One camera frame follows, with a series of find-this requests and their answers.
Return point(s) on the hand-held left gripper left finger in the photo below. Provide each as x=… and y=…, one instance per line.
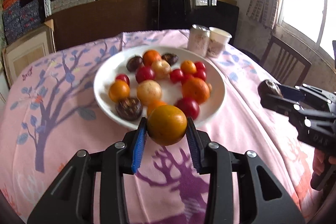
x=137, y=145

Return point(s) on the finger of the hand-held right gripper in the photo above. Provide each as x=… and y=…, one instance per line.
x=291, y=92
x=275, y=104

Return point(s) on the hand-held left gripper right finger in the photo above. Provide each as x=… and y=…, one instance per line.
x=194, y=148

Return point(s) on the dark purple water chestnut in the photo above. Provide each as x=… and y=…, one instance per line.
x=169, y=58
x=128, y=108
x=267, y=87
x=134, y=63

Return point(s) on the white round plate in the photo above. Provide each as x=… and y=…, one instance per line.
x=170, y=90

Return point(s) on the person's right hand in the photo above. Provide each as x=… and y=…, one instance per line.
x=318, y=163

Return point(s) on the pink tree-print tablecloth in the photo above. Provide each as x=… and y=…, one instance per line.
x=236, y=113

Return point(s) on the dark red plum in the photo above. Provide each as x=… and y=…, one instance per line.
x=187, y=107

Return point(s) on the dark wooden chair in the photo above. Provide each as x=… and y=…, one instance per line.
x=291, y=50

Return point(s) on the tan round sapodilla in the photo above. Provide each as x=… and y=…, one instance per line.
x=149, y=92
x=160, y=69

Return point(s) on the large orange mandarin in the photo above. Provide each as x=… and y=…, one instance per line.
x=196, y=90

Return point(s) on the small red cherry tomato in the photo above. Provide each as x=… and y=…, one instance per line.
x=200, y=75
x=200, y=65
x=122, y=79
x=176, y=76

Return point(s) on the small yellow-orange mandarin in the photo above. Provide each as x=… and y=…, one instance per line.
x=188, y=67

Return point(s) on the white paper cup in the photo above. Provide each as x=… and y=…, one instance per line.
x=219, y=41

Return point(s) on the pink drink can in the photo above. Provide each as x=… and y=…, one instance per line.
x=198, y=40

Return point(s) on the brown wooden board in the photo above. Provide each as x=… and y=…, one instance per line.
x=105, y=19

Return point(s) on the black glossy screen panel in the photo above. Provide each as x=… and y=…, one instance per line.
x=183, y=11

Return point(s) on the stack of blue patterned boxes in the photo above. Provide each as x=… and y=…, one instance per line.
x=23, y=19

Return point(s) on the light wooden picture frame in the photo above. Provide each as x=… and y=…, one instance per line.
x=26, y=53

